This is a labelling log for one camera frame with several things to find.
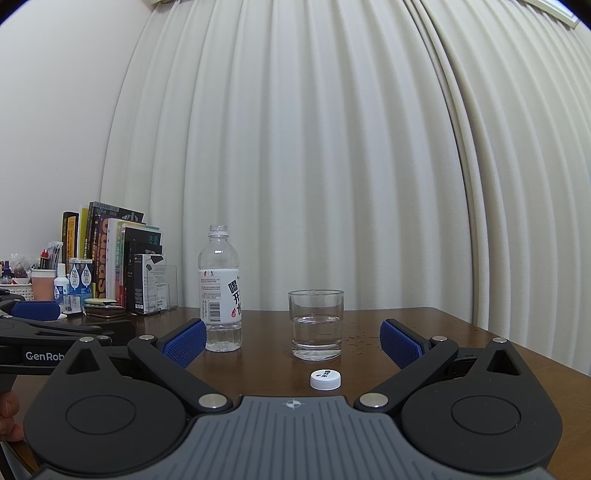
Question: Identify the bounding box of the white bottle cap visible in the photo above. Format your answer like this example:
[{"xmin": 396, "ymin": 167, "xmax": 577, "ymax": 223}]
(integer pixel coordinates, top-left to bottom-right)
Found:
[{"xmin": 310, "ymin": 369, "xmax": 342, "ymax": 391}]

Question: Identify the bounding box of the clear plastic water bottle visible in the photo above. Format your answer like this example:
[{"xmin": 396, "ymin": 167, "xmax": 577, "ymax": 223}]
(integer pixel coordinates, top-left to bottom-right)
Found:
[{"xmin": 198, "ymin": 225, "xmax": 242, "ymax": 353}]

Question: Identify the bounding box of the small white dropper bottle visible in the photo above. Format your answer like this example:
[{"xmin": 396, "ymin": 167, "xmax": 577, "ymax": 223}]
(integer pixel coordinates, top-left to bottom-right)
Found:
[{"xmin": 54, "ymin": 263, "xmax": 69, "ymax": 305}]

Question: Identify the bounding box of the person's left hand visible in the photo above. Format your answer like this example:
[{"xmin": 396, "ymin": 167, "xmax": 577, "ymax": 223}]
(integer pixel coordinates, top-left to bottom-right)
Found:
[{"xmin": 0, "ymin": 391, "xmax": 24, "ymax": 442}]

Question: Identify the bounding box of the white plastic basket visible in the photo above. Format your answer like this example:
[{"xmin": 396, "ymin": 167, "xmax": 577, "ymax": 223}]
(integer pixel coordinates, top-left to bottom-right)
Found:
[{"xmin": 0, "ymin": 284, "xmax": 34, "ymax": 301}]

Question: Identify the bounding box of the pink paper cup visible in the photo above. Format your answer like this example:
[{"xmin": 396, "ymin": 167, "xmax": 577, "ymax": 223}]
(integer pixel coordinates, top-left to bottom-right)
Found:
[{"xmin": 30, "ymin": 269, "xmax": 56, "ymax": 302}]

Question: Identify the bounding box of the blue white carton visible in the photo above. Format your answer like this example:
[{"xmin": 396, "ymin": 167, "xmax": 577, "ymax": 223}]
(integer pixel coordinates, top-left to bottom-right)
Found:
[{"xmin": 68, "ymin": 258, "xmax": 94, "ymax": 313}]

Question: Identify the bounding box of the stack of tins with notes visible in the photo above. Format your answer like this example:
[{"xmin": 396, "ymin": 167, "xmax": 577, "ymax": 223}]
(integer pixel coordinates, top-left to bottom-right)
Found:
[{"xmin": 82, "ymin": 298, "xmax": 126, "ymax": 319}]

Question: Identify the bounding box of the white black product box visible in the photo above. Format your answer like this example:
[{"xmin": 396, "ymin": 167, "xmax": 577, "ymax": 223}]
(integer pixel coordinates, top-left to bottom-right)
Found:
[{"xmin": 133, "ymin": 254, "xmax": 168, "ymax": 315}]

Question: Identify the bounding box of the clear acrylic bookend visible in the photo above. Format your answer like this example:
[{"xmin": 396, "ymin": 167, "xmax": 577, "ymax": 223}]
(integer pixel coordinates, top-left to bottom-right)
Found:
[{"xmin": 154, "ymin": 264, "xmax": 178, "ymax": 311}]

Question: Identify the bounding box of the row of upright books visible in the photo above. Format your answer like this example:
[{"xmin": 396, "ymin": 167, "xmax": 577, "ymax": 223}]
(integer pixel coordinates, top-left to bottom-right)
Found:
[{"xmin": 61, "ymin": 201, "xmax": 162, "ymax": 315}]

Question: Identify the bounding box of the clear drinking glass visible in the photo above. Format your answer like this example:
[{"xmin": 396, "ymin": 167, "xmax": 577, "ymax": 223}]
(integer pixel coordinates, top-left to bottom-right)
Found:
[{"xmin": 288, "ymin": 289, "xmax": 345, "ymax": 362}]

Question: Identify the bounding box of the white curtain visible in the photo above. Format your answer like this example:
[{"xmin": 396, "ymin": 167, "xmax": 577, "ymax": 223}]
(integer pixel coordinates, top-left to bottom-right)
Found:
[{"xmin": 100, "ymin": 1, "xmax": 590, "ymax": 372}]

